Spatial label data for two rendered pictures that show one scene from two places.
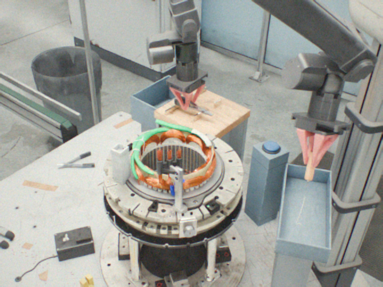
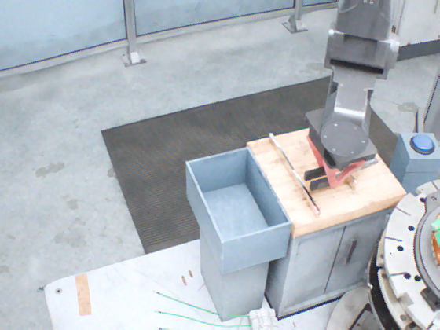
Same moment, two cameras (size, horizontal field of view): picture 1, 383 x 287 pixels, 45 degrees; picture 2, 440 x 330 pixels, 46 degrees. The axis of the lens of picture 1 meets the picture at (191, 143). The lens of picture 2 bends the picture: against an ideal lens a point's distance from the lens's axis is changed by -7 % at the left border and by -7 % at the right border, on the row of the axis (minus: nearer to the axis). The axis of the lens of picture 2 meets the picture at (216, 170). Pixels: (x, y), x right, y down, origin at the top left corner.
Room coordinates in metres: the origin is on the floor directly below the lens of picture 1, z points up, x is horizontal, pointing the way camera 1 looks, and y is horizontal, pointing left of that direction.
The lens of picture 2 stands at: (0.93, 0.59, 1.68)
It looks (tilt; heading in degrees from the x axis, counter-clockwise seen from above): 46 degrees down; 301
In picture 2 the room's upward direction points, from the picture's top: 1 degrees clockwise
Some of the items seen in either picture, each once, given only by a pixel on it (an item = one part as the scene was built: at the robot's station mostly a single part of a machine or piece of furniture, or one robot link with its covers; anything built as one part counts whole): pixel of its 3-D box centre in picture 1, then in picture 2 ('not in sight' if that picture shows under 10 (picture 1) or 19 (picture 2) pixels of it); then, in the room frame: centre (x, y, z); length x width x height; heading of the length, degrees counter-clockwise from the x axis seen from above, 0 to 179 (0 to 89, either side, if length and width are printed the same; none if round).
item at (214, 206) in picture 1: (212, 206); not in sight; (0.69, -0.05, 1.09); 0.03 x 0.02 x 0.02; 132
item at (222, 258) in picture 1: (219, 247); not in sight; (0.81, -0.08, 0.81); 0.08 x 0.05 x 0.02; 11
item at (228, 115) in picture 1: (202, 113); (325, 172); (1.09, -0.03, 1.05); 0.20 x 0.19 x 0.02; 51
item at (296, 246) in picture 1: (296, 244); not in sight; (0.74, -0.26, 0.92); 0.25 x 0.11 x 0.28; 167
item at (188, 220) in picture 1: (187, 224); not in sight; (0.65, 0.00, 1.07); 0.04 x 0.02 x 0.05; 103
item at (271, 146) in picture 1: (271, 146); (423, 142); (0.97, -0.21, 1.04); 0.04 x 0.04 x 0.01
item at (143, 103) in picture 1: (163, 129); (232, 247); (1.19, 0.09, 0.92); 0.17 x 0.11 x 0.28; 141
